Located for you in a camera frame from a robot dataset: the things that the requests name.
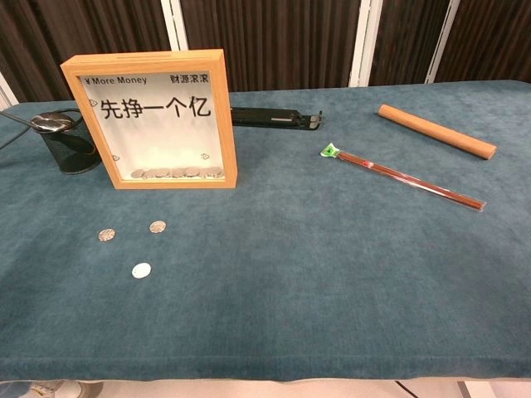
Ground blue table cloth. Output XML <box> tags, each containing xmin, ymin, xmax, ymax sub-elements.
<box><xmin>0</xmin><ymin>79</ymin><xmax>531</xmax><ymax>382</ymax></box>

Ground black folding stand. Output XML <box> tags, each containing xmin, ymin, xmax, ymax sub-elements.
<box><xmin>230</xmin><ymin>106</ymin><xmax>325</xmax><ymax>132</ymax></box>

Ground packaged red chopsticks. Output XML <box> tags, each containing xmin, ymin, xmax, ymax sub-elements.
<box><xmin>319</xmin><ymin>142</ymin><xmax>487</xmax><ymax>215</ymax></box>

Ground wooden rolling pin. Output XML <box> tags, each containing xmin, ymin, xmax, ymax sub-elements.
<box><xmin>378</xmin><ymin>103</ymin><xmax>498</xmax><ymax>161</ymax></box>

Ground black mesh pen cup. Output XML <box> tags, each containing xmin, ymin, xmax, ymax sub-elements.
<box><xmin>31</xmin><ymin>108</ymin><xmax>103</xmax><ymax>176</ymax></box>

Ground metal spoon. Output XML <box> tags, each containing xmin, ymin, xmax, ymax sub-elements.
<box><xmin>0</xmin><ymin>106</ymin><xmax>76</xmax><ymax>150</ymax></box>

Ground wooden coin box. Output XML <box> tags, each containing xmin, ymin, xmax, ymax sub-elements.
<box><xmin>60</xmin><ymin>48</ymin><xmax>240</xmax><ymax>191</ymax></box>

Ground white partition frame post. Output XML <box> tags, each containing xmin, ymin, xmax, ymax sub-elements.
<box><xmin>426</xmin><ymin>0</ymin><xmax>462</xmax><ymax>84</ymax></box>
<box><xmin>349</xmin><ymin>0</ymin><xmax>383</xmax><ymax>87</ymax></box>
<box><xmin>160</xmin><ymin>0</ymin><xmax>191</xmax><ymax>53</ymax></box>
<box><xmin>0</xmin><ymin>72</ymin><xmax>20</xmax><ymax>109</ymax></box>

